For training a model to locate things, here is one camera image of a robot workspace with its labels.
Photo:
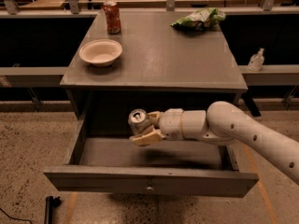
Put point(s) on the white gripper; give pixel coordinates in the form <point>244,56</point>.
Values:
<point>171,124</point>

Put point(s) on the silver 7up can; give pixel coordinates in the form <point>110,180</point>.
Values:
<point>139,121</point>

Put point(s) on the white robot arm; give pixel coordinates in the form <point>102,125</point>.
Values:
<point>219,124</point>

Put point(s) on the open grey top drawer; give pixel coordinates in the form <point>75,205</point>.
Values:
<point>101,158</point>

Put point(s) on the red soda can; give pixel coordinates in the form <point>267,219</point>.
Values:
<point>112,13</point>

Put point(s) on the grey wooden cabinet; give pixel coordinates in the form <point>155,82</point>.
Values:
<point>159,68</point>

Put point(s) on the white paper bowl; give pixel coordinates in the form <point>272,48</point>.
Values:
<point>102,52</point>

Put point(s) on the green chip bag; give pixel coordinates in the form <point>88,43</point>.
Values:
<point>200,19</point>

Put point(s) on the clear sanitizer bottle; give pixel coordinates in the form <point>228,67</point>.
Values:
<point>256,61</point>

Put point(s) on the black floor stand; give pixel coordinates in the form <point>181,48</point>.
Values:
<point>51,204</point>

